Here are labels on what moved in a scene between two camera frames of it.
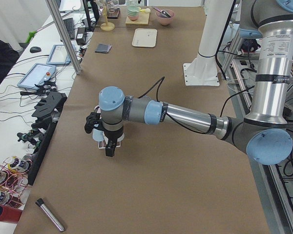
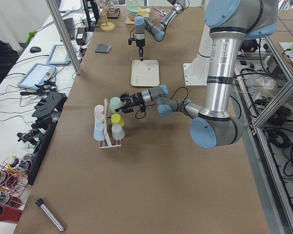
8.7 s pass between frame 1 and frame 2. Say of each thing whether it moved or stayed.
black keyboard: stayed
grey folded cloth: stayed
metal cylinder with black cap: stayed
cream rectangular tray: moved
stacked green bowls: stayed
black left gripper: moved
